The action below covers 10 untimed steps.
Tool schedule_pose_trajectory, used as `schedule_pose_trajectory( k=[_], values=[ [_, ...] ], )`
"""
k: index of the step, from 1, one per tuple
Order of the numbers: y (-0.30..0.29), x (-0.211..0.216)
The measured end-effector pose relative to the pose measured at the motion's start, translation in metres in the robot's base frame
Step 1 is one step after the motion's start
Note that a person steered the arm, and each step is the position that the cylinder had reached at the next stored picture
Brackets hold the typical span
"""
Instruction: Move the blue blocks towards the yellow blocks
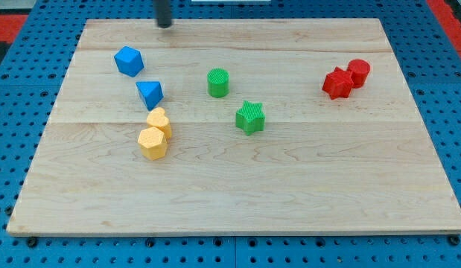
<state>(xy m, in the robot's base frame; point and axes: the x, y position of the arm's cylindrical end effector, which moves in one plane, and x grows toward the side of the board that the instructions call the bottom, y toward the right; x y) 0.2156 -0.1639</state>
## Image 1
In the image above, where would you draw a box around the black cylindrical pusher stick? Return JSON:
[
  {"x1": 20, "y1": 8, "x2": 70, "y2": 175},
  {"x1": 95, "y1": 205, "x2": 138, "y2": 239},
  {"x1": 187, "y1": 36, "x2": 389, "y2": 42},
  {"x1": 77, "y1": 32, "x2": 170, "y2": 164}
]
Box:
[{"x1": 153, "y1": 0, "x2": 173, "y2": 28}]

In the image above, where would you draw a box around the green cylinder block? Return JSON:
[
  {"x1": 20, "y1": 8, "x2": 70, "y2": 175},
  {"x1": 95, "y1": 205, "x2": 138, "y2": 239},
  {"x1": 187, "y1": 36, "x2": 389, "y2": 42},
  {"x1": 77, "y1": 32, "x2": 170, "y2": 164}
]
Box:
[{"x1": 207, "y1": 68, "x2": 229, "y2": 98}]

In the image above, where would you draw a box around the blue triangular block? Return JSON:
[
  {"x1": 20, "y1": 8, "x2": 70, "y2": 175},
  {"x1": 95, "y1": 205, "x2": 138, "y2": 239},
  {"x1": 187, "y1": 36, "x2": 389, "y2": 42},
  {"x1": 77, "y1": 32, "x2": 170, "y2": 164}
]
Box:
[{"x1": 136, "y1": 81, "x2": 164, "y2": 111}]

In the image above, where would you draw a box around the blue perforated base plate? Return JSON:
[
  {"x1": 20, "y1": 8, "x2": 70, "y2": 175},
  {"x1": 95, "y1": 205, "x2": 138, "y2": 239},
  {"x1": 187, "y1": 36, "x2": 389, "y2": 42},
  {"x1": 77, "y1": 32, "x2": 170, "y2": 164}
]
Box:
[{"x1": 0, "y1": 0, "x2": 461, "y2": 267}]

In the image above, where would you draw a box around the yellow hexagon block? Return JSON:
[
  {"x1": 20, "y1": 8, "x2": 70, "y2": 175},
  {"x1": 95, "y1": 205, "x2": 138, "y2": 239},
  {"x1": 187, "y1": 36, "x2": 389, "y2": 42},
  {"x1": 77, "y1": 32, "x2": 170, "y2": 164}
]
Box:
[{"x1": 138, "y1": 127, "x2": 168, "y2": 160}]

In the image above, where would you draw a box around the light wooden board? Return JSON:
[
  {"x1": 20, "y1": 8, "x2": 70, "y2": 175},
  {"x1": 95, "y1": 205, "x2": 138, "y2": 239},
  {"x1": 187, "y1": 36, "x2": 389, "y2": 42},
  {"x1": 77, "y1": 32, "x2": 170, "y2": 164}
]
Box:
[{"x1": 7, "y1": 19, "x2": 461, "y2": 237}]

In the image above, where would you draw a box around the yellow heart block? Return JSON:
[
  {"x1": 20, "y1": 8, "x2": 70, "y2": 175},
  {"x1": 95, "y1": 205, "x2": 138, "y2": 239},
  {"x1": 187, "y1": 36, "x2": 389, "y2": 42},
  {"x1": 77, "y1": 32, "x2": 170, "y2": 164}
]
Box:
[{"x1": 146, "y1": 107, "x2": 173, "y2": 139}]

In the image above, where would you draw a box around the red cylinder block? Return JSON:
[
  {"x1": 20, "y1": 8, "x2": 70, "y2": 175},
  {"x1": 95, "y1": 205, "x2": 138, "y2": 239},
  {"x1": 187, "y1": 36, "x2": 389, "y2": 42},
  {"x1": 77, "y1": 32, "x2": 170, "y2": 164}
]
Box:
[{"x1": 347, "y1": 59, "x2": 371, "y2": 89}]

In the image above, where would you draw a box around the red star block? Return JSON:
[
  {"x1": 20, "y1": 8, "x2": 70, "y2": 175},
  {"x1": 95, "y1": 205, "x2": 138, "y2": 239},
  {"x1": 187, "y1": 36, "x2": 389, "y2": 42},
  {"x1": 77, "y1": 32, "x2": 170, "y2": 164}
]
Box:
[{"x1": 322, "y1": 67, "x2": 354, "y2": 100}]

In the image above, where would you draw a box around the green star block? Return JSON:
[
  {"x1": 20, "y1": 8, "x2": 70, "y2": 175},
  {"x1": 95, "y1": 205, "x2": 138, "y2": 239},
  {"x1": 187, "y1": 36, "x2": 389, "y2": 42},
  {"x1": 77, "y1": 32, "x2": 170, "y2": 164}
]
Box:
[{"x1": 235, "y1": 100, "x2": 266, "y2": 135}]

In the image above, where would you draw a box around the blue cube block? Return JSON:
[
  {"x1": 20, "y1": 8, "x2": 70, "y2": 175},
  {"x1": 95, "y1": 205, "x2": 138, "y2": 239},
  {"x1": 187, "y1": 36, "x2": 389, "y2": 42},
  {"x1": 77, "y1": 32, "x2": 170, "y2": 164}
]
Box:
[{"x1": 114, "y1": 46, "x2": 144, "y2": 77}]

